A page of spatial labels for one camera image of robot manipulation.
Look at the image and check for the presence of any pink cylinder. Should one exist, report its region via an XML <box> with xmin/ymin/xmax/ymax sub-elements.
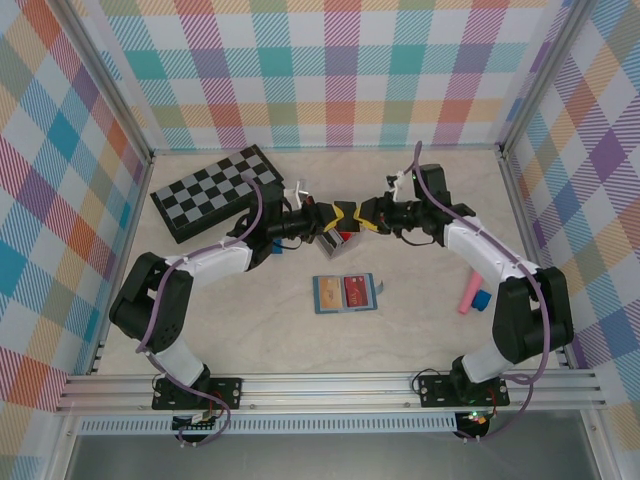
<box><xmin>458</xmin><ymin>271</ymin><xmax>484</xmax><ymax>315</ymax></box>

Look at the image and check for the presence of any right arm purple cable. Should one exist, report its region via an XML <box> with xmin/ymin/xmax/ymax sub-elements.
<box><xmin>410</xmin><ymin>140</ymin><xmax>554</xmax><ymax>444</ymax></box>

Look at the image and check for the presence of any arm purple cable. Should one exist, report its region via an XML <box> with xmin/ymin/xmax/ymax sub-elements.
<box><xmin>135</xmin><ymin>174</ymin><xmax>266</xmax><ymax>449</ymax></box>
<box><xmin>410</xmin><ymin>140</ymin><xmax>554</xmax><ymax>444</ymax></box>

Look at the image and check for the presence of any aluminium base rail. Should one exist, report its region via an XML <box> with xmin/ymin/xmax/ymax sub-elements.
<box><xmin>54</xmin><ymin>372</ymin><xmax>609</xmax><ymax>415</ymax></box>

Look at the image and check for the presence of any grey card rack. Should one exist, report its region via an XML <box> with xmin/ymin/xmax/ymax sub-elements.
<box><xmin>315</xmin><ymin>228</ymin><xmax>362</xmax><ymax>262</ymax></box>

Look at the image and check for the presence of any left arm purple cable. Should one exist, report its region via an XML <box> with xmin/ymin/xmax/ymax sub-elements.
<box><xmin>135</xmin><ymin>174</ymin><xmax>266</xmax><ymax>449</ymax></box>

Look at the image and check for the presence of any aluminium frame post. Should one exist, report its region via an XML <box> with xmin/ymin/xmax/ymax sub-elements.
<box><xmin>498</xmin><ymin>0</ymin><xmax>594</xmax><ymax>160</ymax></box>
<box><xmin>59</xmin><ymin>0</ymin><xmax>155</xmax><ymax>166</ymax></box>

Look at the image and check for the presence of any black grey folding chessboard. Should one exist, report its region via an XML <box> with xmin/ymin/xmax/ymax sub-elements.
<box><xmin>149</xmin><ymin>143</ymin><xmax>286</xmax><ymax>245</ymax></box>

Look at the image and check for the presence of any gold credit card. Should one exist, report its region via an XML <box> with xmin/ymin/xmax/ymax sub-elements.
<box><xmin>317</xmin><ymin>277</ymin><xmax>344</xmax><ymax>310</ymax></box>

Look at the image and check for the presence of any aluminium frame side rail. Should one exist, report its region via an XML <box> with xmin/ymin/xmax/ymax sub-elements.
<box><xmin>497</xmin><ymin>149</ymin><xmax>574</xmax><ymax>371</ymax></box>
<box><xmin>88</xmin><ymin>152</ymin><xmax>156</xmax><ymax>376</ymax></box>

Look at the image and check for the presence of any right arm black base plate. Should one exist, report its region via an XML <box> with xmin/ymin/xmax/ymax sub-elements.
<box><xmin>416</xmin><ymin>373</ymin><xmax>511</xmax><ymax>409</ymax></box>

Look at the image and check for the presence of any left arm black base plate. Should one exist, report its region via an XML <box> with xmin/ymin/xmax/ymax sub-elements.
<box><xmin>151</xmin><ymin>375</ymin><xmax>245</xmax><ymax>412</ymax></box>

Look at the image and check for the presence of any blue card holder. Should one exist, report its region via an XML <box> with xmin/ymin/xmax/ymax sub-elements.
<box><xmin>312</xmin><ymin>272</ymin><xmax>388</xmax><ymax>315</ymax></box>

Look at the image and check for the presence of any perforated metal cable tray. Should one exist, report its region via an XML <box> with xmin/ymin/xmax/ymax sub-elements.
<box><xmin>77</xmin><ymin>417</ymin><xmax>459</xmax><ymax>436</ymax></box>

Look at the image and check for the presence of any grey metal panel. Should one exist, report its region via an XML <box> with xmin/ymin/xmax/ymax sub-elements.
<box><xmin>64</xmin><ymin>433</ymin><xmax>601</xmax><ymax>480</ymax></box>

